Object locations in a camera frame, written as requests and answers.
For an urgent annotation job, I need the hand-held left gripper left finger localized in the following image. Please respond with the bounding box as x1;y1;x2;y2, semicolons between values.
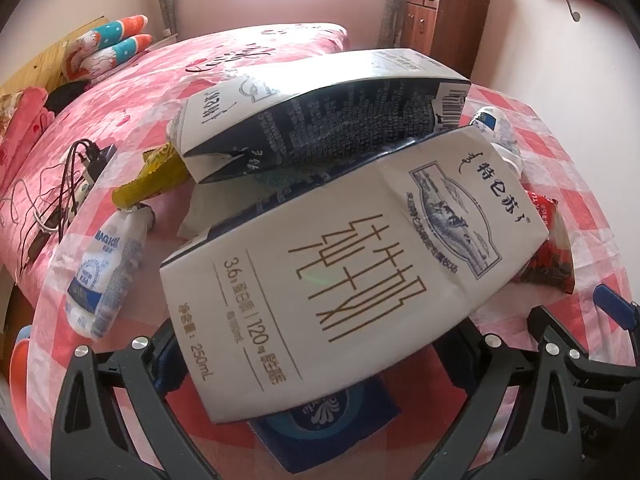
50;322;236;480

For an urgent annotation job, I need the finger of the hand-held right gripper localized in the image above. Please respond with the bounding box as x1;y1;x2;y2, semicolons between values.
527;304;608;366
592;284;640;333

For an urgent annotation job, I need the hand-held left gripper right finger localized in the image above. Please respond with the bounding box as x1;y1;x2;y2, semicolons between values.
415;310;588;480

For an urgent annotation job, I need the orange plastic bin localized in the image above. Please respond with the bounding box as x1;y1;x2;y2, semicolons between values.
7;325;46;421

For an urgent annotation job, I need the white blue milk carton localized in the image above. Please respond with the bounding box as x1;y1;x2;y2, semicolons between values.
167;49;472;186
160;125;551;423

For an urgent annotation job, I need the red snack packet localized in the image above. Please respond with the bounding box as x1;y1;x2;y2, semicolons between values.
517;190;576;296

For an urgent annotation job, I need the red white checked tablecloth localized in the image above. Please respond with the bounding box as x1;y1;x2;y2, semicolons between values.
32;85;636;480

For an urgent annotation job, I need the blue tissue packet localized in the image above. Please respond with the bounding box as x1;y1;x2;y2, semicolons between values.
247;375;401;473

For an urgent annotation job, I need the yellow snack wrapper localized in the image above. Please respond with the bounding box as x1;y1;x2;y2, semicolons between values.
111;142;193;211

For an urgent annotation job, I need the black power adapter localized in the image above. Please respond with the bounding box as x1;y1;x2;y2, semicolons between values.
82;142;118;166

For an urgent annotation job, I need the white power strip with chargers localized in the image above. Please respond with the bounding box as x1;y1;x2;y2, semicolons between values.
55;139;97;241

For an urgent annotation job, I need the pink folded blanket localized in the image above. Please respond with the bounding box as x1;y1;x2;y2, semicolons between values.
0;87;56;191

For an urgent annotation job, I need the black cloth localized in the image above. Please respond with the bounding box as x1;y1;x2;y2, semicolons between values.
44;81;96;111

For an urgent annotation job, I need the pink printed bed blanket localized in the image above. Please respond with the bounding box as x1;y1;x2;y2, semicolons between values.
0;22;351;281

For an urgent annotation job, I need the colourful rolled quilt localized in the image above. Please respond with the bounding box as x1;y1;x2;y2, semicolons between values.
80;35;153;83
75;14;151;56

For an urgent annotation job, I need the brown wooden cabinet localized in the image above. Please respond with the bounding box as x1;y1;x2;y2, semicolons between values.
400;0;492;83

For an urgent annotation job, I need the wooden headboard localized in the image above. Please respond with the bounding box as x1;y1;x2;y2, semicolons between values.
0;15;121;96

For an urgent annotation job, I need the grey charging cable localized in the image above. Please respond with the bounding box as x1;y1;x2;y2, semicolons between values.
0;167;68;241

